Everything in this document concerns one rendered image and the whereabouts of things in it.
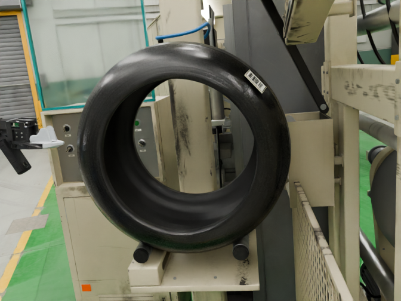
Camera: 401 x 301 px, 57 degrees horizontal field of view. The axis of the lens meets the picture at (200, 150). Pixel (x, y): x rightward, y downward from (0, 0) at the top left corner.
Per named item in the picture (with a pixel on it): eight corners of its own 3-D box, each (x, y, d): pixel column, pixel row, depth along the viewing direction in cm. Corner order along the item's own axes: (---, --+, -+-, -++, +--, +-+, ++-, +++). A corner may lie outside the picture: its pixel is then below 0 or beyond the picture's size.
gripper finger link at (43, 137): (56, 129, 105) (26, 128, 106) (58, 149, 107) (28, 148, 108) (62, 127, 108) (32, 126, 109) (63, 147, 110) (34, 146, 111)
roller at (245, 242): (236, 211, 135) (234, 200, 134) (248, 211, 134) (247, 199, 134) (233, 261, 101) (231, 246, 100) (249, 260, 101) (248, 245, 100)
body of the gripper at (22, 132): (24, 122, 105) (-16, 120, 106) (27, 151, 107) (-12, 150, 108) (39, 117, 112) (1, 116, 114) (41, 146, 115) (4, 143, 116)
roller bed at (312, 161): (284, 189, 147) (280, 114, 140) (323, 187, 145) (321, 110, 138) (290, 208, 127) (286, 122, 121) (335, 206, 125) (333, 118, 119)
